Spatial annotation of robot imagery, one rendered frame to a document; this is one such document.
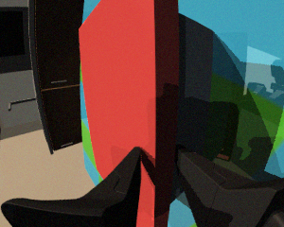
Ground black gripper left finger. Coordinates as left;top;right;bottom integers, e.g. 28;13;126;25
1;147;142;227

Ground red lid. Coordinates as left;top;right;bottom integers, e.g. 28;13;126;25
78;0;180;227

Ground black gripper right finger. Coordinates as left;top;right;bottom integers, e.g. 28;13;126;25
173;144;284;227

